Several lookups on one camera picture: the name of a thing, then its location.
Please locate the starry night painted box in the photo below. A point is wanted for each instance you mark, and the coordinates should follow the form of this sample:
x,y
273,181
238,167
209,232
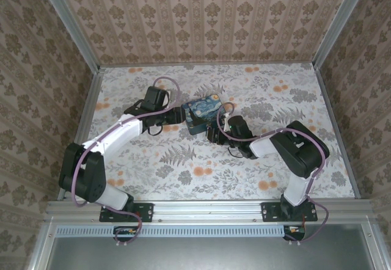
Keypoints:
x,y
201,111

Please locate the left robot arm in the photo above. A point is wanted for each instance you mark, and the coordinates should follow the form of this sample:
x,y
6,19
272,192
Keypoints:
x,y
88,172

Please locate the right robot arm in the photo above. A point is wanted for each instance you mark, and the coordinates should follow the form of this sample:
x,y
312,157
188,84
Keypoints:
x,y
302,151

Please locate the floral patterned table cover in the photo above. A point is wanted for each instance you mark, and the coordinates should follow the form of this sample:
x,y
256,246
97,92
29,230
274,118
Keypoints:
x,y
214,172

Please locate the small circuit board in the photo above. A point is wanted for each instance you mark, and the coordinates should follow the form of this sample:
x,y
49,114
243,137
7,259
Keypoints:
x,y
126,231
294,230

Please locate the grey metal panel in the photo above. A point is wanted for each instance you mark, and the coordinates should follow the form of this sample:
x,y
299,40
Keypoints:
x,y
198,254

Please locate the aluminium frame side rail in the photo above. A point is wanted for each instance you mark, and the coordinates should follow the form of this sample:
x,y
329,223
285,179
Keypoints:
x,y
91,99
333,117

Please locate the aluminium frame cross rail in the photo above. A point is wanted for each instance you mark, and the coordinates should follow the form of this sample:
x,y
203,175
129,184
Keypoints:
x,y
207,210

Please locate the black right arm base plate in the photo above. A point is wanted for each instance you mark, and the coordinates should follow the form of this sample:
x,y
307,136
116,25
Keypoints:
x,y
270,212

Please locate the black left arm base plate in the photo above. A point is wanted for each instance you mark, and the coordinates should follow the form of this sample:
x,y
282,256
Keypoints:
x,y
146,212

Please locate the aluminium frame post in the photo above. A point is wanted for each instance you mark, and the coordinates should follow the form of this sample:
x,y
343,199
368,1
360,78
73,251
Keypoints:
x,y
70,28
339,22

